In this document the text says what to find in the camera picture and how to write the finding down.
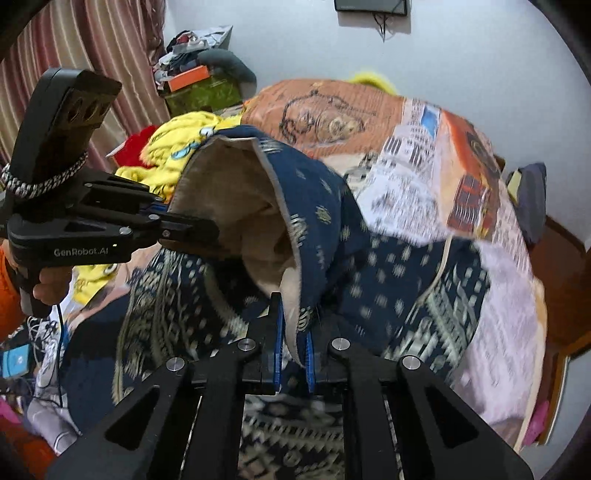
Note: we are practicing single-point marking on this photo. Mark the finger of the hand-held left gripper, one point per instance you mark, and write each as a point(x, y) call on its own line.
point(184, 233)
point(124, 201)

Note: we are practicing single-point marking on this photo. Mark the person's left hand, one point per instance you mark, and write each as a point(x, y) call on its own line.
point(51, 286)

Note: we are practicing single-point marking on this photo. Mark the white cloth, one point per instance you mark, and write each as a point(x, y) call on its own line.
point(51, 410)

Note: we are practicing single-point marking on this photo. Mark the navy patterned hoodie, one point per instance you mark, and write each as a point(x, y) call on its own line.
point(323, 194)

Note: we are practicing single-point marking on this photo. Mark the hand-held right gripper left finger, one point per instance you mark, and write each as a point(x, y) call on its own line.
point(277, 350)

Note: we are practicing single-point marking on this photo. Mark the orange box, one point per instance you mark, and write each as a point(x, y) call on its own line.
point(187, 79)

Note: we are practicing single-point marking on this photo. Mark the yellow cartoon garment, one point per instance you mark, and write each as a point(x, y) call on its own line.
point(180, 138)

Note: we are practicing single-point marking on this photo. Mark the red fluffy garment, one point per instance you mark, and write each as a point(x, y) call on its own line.
point(134, 147)

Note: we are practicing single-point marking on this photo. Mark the grey pillow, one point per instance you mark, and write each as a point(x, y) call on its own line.
point(231, 64)

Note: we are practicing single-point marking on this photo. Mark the grey backpack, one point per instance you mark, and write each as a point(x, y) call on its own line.
point(531, 203)

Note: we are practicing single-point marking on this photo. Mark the green patterned cloth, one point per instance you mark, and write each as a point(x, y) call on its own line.
point(203, 97)

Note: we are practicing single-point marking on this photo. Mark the pile of clothes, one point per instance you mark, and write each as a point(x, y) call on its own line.
point(184, 46)

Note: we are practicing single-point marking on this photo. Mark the printed blanket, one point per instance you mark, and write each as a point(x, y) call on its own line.
point(332, 115)

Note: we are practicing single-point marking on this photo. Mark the small black monitor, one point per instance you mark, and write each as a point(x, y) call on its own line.
point(369, 4)

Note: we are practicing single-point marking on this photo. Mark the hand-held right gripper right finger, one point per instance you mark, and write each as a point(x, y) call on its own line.
point(310, 364)

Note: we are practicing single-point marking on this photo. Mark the striped curtain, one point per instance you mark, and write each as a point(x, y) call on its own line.
point(92, 37)

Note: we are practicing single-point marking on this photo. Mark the pink cloth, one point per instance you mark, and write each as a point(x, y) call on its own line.
point(539, 424)

